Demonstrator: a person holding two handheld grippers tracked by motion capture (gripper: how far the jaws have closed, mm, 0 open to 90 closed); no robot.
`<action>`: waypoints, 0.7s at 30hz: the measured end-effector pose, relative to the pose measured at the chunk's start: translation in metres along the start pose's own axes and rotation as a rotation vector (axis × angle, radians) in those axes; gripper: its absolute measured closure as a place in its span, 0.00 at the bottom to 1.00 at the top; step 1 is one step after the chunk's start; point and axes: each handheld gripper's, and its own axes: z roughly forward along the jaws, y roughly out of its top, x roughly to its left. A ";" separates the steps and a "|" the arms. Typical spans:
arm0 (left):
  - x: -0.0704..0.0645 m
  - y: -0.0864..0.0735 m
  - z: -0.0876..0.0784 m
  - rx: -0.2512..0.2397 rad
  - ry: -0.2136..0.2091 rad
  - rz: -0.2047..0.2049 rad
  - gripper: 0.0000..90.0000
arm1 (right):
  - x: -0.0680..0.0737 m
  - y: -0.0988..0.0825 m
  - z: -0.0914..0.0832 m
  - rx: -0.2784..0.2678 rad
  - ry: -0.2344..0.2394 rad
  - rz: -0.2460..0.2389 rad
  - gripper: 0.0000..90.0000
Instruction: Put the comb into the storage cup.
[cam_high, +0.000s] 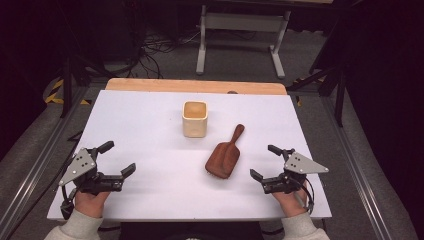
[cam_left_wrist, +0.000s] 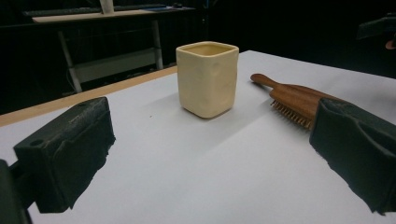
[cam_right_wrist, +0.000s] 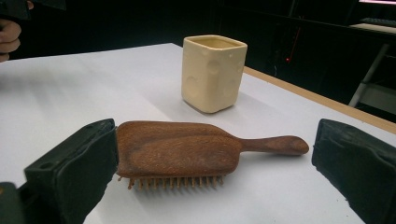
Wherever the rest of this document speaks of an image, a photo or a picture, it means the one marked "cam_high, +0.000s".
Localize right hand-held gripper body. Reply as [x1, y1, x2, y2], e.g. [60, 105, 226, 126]
[261, 148, 330, 195]

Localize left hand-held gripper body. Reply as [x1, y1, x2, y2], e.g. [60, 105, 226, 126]
[58, 147, 124, 196]

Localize brown wooden scoop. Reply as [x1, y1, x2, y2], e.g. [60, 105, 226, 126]
[204, 123, 246, 180]

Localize cream square cup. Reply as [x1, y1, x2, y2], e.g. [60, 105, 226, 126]
[181, 100, 209, 139]

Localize person's right hand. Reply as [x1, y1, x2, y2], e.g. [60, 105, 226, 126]
[271, 185, 310, 218]

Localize person's left hand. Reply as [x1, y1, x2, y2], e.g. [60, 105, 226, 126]
[74, 190, 111, 219]

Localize white board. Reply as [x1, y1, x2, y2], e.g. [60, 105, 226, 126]
[46, 89, 333, 222]

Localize black metal stand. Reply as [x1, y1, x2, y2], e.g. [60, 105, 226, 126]
[59, 54, 113, 119]
[286, 61, 348, 128]

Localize yellow black hazard tape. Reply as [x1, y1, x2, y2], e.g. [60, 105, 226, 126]
[44, 78, 92, 106]

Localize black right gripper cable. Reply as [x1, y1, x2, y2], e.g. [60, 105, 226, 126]
[300, 177, 316, 215]

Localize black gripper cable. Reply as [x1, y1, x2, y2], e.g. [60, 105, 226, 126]
[300, 177, 316, 215]
[59, 184, 80, 221]

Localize aluminium rail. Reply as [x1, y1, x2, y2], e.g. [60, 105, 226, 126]
[0, 85, 90, 240]
[320, 95, 394, 240]

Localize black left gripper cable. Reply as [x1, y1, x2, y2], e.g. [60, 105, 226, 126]
[59, 184, 80, 221]

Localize black floor cables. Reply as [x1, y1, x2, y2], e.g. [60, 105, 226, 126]
[131, 28, 203, 80]

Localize grey metal desk frame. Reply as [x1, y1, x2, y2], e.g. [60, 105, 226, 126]
[195, 3, 292, 80]

